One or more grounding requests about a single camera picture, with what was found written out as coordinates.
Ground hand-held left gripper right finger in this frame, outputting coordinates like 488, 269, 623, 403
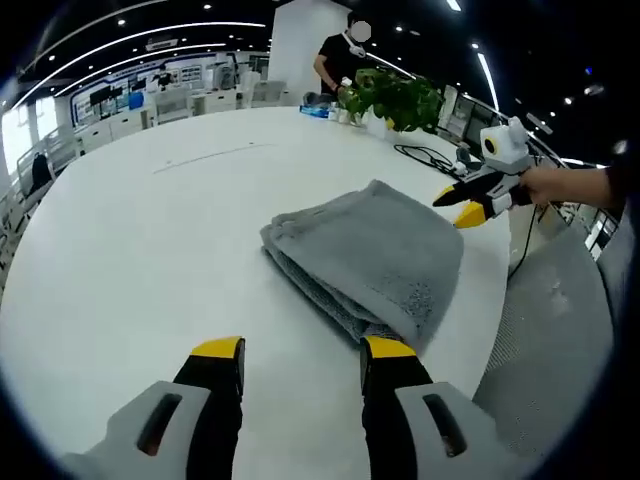
358, 334, 516, 480

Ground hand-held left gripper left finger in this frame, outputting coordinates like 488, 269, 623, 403
59, 335, 247, 480

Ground grey towel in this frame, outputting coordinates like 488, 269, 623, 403
259, 178, 465, 359

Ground person's right hand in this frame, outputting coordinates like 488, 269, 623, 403
519, 167, 569, 206

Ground green potted plant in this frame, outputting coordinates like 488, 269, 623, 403
337, 67, 444, 136

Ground grey mesh office chair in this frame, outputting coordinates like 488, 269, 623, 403
472, 219, 616, 457

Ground blue packet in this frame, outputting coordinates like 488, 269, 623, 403
298, 102, 334, 121

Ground white office chair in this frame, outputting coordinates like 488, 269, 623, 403
154, 89, 194, 124
249, 80, 287, 109

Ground black backpack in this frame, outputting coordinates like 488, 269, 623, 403
30, 153, 54, 194

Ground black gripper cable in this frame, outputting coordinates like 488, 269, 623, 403
507, 199, 539, 279

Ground coiled black cable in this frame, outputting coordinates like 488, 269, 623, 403
393, 143, 461, 176

